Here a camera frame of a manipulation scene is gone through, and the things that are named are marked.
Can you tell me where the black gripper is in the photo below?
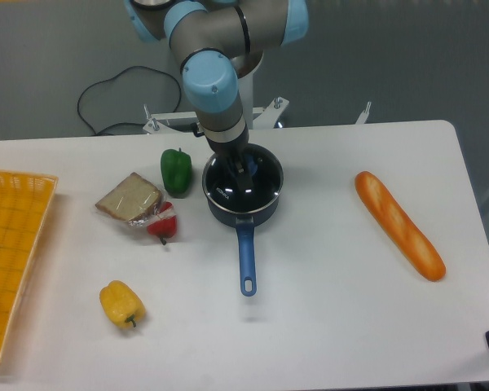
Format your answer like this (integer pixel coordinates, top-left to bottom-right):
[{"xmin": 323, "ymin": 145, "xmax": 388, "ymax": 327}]
[{"xmin": 205, "ymin": 133, "xmax": 255, "ymax": 194}]

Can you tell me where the glass lid with blue knob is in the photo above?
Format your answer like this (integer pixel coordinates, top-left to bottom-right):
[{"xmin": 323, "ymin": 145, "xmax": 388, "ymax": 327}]
[{"xmin": 202, "ymin": 143, "xmax": 284, "ymax": 214}]

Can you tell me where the yellow bell pepper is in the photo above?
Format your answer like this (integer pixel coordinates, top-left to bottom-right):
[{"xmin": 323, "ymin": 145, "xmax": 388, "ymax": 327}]
[{"xmin": 99, "ymin": 280, "xmax": 146, "ymax": 329}]

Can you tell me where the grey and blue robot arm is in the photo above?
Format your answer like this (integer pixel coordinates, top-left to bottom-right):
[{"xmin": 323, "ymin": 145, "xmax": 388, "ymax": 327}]
[{"xmin": 125, "ymin": 1, "xmax": 309, "ymax": 191}]

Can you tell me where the green bell pepper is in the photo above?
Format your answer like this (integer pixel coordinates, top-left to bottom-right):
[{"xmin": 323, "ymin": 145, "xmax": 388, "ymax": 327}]
[{"xmin": 161, "ymin": 148, "xmax": 192, "ymax": 196}]

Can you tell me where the red bell pepper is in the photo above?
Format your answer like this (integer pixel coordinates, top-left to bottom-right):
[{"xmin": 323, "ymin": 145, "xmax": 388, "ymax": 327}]
[{"xmin": 146, "ymin": 201, "xmax": 178, "ymax": 245}]

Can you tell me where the wrapped bread slice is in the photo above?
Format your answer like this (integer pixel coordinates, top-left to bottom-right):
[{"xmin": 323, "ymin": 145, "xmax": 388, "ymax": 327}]
[{"xmin": 95, "ymin": 172, "xmax": 165, "ymax": 226}]

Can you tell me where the orange baguette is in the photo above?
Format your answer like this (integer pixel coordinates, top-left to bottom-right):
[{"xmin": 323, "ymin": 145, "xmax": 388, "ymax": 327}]
[{"xmin": 355, "ymin": 171, "xmax": 447, "ymax": 282}]

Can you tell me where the yellow woven basket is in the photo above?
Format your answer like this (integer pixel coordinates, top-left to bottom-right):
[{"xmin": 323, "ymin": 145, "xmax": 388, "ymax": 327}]
[{"xmin": 0, "ymin": 170, "xmax": 58, "ymax": 362}]

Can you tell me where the blue saucepan with handle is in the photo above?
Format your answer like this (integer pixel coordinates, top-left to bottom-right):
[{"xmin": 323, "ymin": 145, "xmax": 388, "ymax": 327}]
[{"xmin": 201, "ymin": 143, "xmax": 285, "ymax": 297}]

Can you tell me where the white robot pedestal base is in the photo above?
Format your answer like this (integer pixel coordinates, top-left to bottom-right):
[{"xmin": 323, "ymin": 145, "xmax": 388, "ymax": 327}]
[{"xmin": 141, "ymin": 48, "xmax": 372, "ymax": 134}]

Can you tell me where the black cable on floor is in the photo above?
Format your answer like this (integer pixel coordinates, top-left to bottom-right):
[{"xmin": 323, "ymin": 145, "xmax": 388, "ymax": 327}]
[{"xmin": 77, "ymin": 65, "xmax": 184, "ymax": 137}]

